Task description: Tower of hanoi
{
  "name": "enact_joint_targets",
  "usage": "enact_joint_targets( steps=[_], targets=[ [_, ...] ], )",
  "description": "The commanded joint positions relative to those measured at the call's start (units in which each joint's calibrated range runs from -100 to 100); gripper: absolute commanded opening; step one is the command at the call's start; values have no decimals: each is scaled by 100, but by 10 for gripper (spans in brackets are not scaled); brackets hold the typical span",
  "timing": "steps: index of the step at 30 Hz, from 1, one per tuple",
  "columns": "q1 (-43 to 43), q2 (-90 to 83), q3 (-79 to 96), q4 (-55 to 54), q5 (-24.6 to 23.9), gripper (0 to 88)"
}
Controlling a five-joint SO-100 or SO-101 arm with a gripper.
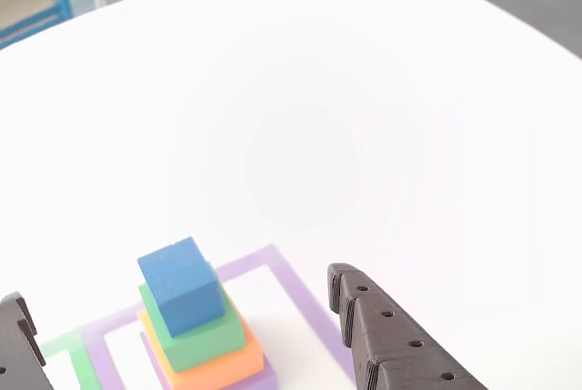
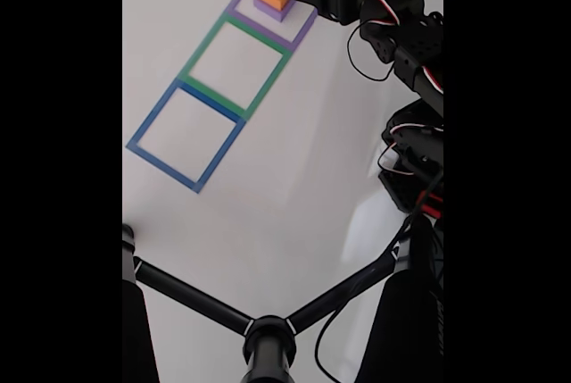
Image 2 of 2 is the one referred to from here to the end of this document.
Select purple tape square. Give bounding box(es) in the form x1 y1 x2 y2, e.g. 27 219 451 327
225 0 319 54

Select large purple cube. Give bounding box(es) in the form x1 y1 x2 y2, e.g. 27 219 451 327
252 0 295 23

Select green tape square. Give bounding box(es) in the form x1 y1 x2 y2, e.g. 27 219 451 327
177 12 292 121

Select blue tape square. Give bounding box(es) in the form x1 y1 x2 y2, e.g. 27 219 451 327
126 78 247 195

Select red clamp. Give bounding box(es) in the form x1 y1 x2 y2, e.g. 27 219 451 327
421 193 444 219

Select black tripod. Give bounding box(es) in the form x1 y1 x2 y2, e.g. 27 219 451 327
122 212 444 383

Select black camera cable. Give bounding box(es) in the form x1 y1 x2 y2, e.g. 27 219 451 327
313 0 444 383

